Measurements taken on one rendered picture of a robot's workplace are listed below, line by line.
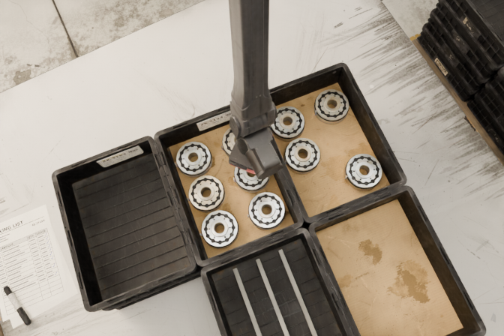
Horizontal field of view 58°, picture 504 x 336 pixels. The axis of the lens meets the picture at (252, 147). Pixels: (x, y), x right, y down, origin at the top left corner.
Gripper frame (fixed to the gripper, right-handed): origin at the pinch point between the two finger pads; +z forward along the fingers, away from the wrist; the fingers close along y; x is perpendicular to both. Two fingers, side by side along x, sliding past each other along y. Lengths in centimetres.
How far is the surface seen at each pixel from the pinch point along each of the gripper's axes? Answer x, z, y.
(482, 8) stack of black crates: -54, 58, 111
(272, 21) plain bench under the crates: 19, 37, 60
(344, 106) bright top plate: -16.4, 20.7, 30.6
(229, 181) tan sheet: 6.5, 23.6, -3.4
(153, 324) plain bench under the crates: 12, 36, -49
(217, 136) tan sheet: 15.9, 23.9, 7.9
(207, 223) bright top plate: 6.7, 20.6, -17.6
